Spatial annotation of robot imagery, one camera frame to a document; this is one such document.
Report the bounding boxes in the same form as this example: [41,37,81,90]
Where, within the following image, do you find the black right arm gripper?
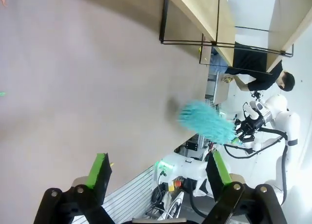
[203,113,287,224]

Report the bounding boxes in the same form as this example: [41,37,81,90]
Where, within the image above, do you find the aluminium table edge rail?
[70,164,158,224]

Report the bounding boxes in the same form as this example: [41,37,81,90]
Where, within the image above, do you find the person in black t-shirt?
[210,41,296,93]

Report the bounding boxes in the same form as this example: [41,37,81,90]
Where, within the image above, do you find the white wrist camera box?
[242,101,267,119]

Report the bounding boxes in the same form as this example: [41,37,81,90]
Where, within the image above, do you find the red emergency stop button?
[167,180,183,192]

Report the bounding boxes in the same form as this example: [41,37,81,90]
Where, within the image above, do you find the wooden two-tier shelf black frame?
[158,0,312,75]

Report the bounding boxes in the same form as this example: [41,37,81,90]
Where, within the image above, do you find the tangled black cables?
[146,171,186,221]

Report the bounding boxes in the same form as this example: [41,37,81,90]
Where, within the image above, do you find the teal microfiber duster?
[177,99,242,147]

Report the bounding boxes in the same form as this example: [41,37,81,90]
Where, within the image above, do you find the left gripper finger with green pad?
[33,152,114,224]

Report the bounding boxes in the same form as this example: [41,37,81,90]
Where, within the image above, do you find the wooden board desk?
[206,72,232,106]

